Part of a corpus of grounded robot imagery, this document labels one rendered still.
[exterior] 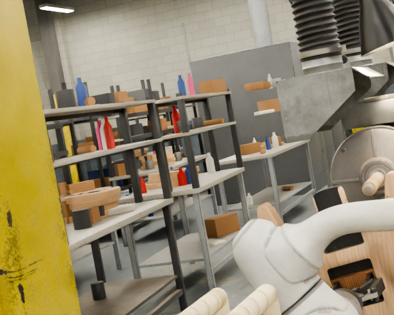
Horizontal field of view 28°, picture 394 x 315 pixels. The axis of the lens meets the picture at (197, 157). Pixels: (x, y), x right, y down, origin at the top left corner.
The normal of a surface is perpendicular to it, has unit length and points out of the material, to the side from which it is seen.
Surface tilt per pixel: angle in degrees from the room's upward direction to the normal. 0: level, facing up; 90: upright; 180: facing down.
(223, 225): 90
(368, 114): 90
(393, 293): 89
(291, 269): 89
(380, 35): 75
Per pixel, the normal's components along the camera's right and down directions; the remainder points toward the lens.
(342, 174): -0.46, 0.09
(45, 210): 0.93, -0.15
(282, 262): -0.22, -0.05
